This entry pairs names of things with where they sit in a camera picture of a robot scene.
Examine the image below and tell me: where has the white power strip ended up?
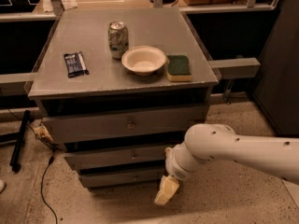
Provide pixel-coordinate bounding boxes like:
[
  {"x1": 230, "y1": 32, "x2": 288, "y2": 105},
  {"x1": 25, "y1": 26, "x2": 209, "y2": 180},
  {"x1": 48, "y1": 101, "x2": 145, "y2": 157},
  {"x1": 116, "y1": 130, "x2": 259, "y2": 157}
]
[{"x1": 34, "y1": 125, "x2": 53, "y2": 144}]

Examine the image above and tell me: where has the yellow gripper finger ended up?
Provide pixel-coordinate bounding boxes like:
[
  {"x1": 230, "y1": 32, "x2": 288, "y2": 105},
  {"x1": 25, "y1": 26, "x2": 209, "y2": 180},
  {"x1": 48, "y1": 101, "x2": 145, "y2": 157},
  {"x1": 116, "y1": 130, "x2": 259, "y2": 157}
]
[{"x1": 154, "y1": 175, "x2": 179, "y2": 206}]

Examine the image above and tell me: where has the grey drawer cabinet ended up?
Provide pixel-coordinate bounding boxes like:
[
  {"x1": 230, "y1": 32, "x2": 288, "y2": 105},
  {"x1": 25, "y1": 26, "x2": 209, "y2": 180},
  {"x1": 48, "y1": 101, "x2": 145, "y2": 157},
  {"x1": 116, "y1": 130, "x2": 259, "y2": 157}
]
[{"x1": 28, "y1": 7, "x2": 218, "y2": 191}]

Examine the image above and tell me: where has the blue snack packet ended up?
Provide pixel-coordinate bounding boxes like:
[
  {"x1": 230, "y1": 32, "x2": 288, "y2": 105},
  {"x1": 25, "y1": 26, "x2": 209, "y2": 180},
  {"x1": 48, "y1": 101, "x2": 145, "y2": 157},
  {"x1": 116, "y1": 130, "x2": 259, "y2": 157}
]
[{"x1": 64, "y1": 51, "x2": 89, "y2": 78}]

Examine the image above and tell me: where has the black floor cable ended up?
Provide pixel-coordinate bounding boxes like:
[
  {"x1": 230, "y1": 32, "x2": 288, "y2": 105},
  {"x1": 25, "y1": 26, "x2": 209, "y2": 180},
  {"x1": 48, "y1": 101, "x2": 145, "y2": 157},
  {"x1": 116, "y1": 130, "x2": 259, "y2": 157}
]
[{"x1": 40, "y1": 154, "x2": 59, "y2": 224}]

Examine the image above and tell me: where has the grey bottom drawer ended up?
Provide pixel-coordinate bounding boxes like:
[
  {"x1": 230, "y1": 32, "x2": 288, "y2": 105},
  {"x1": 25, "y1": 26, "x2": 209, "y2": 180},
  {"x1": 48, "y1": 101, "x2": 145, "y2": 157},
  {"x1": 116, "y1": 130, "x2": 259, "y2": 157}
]
[{"x1": 79, "y1": 166, "x2": 164, "y2": 188}]

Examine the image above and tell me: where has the white paper bowl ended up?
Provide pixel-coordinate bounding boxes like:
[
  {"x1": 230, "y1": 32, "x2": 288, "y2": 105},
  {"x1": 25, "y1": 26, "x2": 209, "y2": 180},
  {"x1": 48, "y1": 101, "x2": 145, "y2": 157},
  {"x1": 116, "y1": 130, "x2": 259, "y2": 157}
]
[{"x1": 121, "y1": 46, "x2": 166, "y2": 76}]

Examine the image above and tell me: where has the grey top drawer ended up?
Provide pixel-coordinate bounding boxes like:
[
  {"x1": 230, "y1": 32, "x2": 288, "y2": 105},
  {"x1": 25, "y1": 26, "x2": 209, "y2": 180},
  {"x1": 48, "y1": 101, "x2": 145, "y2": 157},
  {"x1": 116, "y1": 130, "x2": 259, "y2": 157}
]
[{"x1": 43, "y1": 105, "x2": 208, "y2": 143}]

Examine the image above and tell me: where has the grey drawer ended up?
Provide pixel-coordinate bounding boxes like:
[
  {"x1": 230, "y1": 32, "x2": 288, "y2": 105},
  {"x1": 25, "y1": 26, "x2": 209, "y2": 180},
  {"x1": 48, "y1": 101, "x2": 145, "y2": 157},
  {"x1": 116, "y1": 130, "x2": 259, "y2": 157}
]
[
  {"x1": 43, "y1": 105, "x2": 208, "y2": 143},
  {"x1": 64, "y1": 144, "x2": 173, "y2": 171},
  {"x1": 79, "y1": 166, "x2": 164, "y2": 188}
]

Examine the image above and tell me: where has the black bar on floor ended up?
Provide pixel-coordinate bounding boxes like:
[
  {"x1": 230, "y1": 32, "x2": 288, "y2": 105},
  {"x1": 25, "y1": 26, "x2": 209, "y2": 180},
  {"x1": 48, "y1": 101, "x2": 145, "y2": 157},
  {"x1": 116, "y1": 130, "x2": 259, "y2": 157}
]
[{"x1": 9, "y1": 110, "x2": 30, "y2": 173}]

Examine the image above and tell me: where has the dark cabinet at right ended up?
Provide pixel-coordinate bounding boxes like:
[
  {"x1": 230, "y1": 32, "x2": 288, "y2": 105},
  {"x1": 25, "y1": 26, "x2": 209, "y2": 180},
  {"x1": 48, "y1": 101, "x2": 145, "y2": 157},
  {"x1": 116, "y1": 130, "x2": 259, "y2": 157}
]
[{"x1": 253, "y1": 0, "x2": 299, "y2": 137}]

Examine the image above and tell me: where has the green yellow sponge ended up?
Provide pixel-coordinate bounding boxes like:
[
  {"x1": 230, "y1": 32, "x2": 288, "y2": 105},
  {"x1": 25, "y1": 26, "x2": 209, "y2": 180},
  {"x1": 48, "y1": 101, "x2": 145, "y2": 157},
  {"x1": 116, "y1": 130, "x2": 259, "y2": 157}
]
[{"x1": 166, "y1": 55, "x2": 192, "y2": 82}]

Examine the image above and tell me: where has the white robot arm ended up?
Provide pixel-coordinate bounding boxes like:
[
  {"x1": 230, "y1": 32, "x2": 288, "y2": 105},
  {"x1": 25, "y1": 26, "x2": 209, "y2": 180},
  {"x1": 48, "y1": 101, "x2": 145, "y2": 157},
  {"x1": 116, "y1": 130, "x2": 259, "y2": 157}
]
[{"x1": 154, "y1": 124, "x2": 299, "y2": 206}]

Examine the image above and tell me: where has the white crumpled cloth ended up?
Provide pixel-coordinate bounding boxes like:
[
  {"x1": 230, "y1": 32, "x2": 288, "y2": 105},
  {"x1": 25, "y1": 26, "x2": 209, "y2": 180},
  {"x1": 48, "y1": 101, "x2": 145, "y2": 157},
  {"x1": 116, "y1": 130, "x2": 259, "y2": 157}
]
[{"x1": 62, "y1": 0, "x2": 78, "y2": 10}]

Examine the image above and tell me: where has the green soda can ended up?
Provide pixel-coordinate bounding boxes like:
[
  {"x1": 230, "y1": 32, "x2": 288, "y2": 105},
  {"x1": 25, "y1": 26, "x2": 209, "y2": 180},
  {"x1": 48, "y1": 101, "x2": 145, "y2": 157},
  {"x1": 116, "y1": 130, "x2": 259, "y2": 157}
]
[{"x1": 108, "y1": 21, "x2": 129, "y2": 59}]

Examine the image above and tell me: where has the grey side rail beam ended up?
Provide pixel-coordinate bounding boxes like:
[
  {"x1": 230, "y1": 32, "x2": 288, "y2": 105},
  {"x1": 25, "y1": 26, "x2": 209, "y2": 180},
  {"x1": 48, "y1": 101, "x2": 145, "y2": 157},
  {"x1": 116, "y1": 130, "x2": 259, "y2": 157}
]
[{"x1": 209, "y1": 58, "x2": 261, "y2": 79}]

